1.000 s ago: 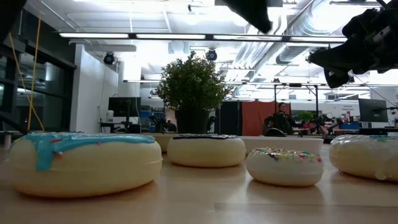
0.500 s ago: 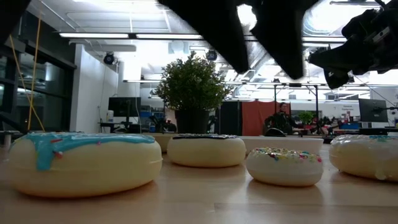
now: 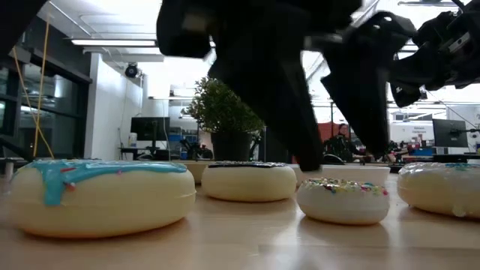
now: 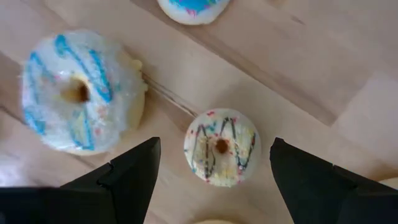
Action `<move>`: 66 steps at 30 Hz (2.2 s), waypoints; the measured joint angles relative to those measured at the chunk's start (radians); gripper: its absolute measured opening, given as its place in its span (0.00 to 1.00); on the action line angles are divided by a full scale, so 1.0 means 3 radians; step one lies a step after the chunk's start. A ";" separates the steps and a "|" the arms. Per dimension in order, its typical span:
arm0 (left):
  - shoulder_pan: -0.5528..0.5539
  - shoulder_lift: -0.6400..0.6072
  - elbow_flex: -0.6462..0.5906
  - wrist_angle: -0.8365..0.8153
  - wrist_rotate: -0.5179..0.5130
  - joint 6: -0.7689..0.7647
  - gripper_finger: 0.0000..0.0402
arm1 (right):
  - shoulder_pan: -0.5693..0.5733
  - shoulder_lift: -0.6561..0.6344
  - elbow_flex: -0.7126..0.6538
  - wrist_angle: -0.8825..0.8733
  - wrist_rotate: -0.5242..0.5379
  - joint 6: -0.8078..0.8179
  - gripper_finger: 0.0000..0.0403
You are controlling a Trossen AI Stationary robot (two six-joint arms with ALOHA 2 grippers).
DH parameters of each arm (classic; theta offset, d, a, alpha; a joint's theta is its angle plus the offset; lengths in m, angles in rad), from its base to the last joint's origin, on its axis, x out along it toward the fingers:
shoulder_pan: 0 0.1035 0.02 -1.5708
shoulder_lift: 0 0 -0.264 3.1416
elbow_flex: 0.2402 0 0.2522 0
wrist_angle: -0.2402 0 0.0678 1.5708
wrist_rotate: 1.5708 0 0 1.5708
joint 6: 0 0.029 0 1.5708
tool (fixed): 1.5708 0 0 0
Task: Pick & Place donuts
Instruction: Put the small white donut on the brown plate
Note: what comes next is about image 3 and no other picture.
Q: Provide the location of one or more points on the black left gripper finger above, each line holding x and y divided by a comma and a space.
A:
277, 101
363, 105

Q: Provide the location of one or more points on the small white sprinkled donut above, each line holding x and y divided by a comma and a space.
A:
341, 210

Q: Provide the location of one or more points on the large white blue-drizzled donut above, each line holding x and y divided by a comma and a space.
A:
438, 195

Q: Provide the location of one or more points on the large blue iced donut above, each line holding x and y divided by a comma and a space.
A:
112, 210

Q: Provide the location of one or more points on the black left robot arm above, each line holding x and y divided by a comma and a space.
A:
13, 18

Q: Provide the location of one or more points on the person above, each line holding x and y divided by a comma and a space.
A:
343, 131

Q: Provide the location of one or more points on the white banner with text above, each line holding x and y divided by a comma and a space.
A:
412, 133

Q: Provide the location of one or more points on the potted green artificial plant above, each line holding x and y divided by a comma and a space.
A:
225, 112

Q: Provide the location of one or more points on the black office chair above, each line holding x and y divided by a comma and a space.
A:
333, 159

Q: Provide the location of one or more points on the black computer monitor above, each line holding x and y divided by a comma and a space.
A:
450, 133
150, 129

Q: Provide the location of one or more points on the white round plate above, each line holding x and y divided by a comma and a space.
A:
356, 172

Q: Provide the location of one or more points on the large chocolate iced donut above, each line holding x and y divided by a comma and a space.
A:
247, 185

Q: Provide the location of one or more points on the blue storage bin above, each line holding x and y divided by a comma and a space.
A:
176, 138

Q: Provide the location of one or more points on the black ceiling spotlight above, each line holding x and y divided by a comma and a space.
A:
131, 70

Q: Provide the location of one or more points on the dark office desk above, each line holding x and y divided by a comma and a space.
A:
142, 152

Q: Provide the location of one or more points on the white jug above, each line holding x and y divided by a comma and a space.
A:
132, 140

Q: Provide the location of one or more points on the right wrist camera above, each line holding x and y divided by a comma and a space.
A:
459, 42

